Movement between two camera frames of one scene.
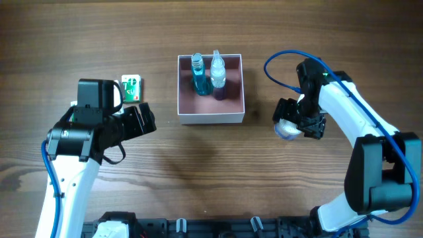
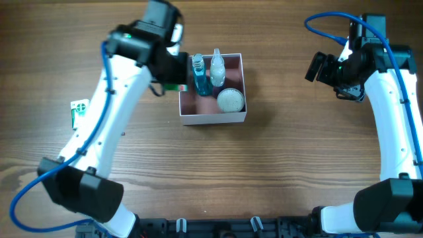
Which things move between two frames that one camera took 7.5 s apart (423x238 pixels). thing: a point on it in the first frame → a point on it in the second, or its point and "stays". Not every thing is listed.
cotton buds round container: (286, 129) → (230, 100)
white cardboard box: (193, 108) stays
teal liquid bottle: (202, 84) stays
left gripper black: (135, 119) → (176, 70)
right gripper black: (306, 122) → (326, 69)
